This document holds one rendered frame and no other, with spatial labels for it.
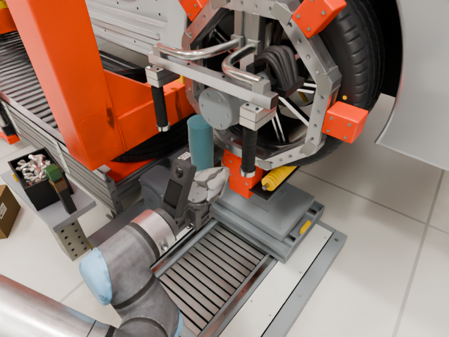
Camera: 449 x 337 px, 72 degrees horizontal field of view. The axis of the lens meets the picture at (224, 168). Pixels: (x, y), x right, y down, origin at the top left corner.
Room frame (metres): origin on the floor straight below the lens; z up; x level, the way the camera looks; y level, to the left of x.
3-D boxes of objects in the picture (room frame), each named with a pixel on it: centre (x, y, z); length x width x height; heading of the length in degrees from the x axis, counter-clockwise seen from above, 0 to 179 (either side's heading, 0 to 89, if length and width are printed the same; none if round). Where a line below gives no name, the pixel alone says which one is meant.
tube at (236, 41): (0.89, 0.07, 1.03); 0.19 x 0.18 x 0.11; 140
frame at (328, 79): (0.92, -0.08, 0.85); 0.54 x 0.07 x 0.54; 50
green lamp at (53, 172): (0.75, 0.56, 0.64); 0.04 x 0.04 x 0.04; 50
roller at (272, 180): (0.92, -0.24, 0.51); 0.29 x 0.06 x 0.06; 140
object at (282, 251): (1.05, -0.19, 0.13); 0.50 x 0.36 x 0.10; 50
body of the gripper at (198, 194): (0.45, 0.09, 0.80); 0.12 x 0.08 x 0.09; 140
